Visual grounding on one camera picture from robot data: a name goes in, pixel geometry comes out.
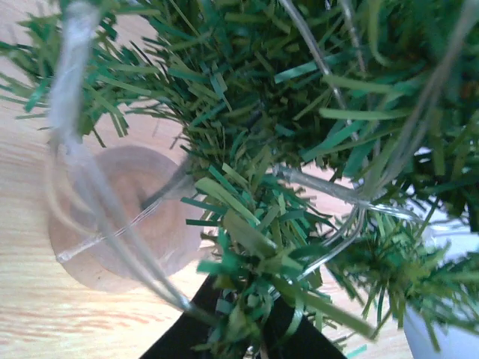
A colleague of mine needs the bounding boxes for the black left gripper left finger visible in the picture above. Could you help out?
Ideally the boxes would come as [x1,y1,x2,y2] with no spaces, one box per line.
[140,276,220,359]

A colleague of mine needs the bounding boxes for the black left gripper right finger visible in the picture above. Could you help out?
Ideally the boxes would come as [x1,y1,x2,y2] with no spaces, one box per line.
[261,298,346,359]

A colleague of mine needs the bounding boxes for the round wooden tree base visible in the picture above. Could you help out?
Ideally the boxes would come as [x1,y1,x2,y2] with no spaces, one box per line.
[47,145,203,292]

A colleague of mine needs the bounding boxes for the small green christmas tree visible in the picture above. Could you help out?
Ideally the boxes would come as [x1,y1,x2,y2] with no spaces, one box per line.
[1,1,478,358]

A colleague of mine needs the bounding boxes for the clear led string lights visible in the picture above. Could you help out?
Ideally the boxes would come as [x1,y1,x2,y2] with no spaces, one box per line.
[49,1,478,313]

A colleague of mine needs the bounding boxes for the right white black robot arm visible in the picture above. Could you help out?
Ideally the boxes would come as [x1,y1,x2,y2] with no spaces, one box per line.
[403,307,478,359]

